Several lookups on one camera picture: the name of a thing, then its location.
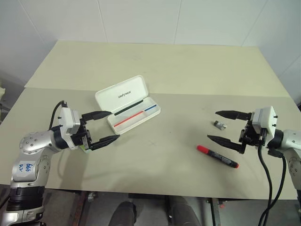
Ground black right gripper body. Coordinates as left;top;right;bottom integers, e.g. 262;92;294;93
238;119;268;148

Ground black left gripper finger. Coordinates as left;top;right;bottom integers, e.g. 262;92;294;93
90;134;121;151
82;111;111;121

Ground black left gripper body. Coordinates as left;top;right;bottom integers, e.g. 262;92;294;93
70;117;94;151

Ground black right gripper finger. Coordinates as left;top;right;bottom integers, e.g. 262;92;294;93
206;134;247;155
215;110;253;121

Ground white open pencil case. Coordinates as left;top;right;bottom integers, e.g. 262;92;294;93
95;74;162;135

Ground black marker with red cap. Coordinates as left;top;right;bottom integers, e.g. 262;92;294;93
196;145;240;170

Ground red pen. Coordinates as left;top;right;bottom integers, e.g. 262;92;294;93
113;111;145;127

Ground black pen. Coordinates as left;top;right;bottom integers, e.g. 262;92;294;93
114;99;144;116

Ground white handwritten label sticker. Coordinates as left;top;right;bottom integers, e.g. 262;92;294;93
12;161;36;181

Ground dark rounded shape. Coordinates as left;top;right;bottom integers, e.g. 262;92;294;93
110;201;138;226
168;196;202;226

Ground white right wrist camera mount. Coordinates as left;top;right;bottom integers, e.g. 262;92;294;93
251;106;279;142

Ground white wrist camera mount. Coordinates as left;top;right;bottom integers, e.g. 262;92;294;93
251;106;279;142
57;107;82;150

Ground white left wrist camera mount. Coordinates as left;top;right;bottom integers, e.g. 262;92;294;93
57;107;82;150

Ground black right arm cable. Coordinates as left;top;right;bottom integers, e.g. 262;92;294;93
256;141;288;226

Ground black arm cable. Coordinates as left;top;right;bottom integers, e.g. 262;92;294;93
256;141;288;226
48;100;68;131

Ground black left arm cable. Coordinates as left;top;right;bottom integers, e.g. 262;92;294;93
48;100;68;131

